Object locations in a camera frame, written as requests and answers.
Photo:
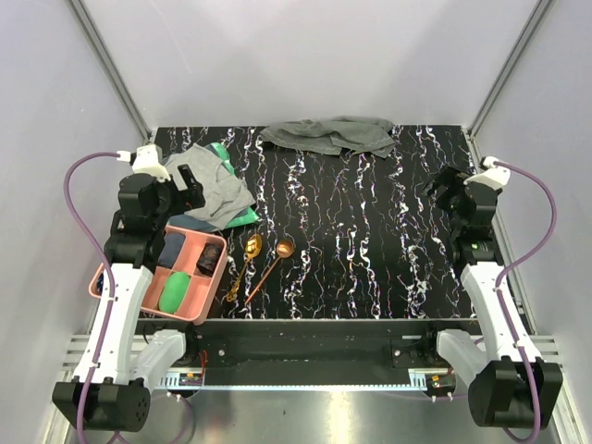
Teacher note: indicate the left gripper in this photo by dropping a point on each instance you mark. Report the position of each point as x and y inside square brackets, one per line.
[187, 199]

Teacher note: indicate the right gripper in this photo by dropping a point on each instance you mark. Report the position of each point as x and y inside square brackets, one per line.
[450, 178]

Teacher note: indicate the gold spoon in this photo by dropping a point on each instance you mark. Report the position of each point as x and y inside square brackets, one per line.
[253, 248]

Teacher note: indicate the dark grey napkin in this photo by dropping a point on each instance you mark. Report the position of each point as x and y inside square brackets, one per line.
[331, 136]

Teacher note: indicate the copper spoon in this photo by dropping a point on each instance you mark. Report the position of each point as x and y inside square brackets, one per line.
[284, 249]

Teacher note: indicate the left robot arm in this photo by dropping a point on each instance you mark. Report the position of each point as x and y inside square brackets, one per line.
[111, 389]

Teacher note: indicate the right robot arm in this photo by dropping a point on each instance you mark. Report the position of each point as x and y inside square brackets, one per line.
[510, 385]

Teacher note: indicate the light grey cloth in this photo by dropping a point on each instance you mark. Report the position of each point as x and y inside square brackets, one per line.
[202, 164]

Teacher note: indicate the dark blue cloth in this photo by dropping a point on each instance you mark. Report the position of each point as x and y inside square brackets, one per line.
[173, 245]

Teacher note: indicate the pink divided tray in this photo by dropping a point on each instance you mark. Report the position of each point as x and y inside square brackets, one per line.
[185, 267]

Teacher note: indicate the green packet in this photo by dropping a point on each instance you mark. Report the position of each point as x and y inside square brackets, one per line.
[229, 203]

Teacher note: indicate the dark brown object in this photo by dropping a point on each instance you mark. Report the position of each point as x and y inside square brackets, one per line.
[208, 259]

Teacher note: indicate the green oval object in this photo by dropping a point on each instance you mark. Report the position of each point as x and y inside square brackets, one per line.
[173, 292]

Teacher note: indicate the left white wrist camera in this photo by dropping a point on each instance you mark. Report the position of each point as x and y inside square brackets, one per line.
[146, 160]

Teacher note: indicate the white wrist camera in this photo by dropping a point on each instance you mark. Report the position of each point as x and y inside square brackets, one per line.
[146, 160]
[493, 176]

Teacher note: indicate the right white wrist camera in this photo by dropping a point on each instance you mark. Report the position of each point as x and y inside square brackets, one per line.
[493, 176]

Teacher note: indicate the left aluminium frame post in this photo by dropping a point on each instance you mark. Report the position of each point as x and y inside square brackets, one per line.
[107, 63]

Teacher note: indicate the aluminium frame post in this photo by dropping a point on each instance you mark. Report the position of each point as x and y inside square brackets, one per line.
[107, 63]
[525, 37]

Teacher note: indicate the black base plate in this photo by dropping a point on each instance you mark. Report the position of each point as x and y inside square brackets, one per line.
[308, 353]

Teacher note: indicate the right aluminium frame post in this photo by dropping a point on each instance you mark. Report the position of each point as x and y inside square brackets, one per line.
[525, 37]

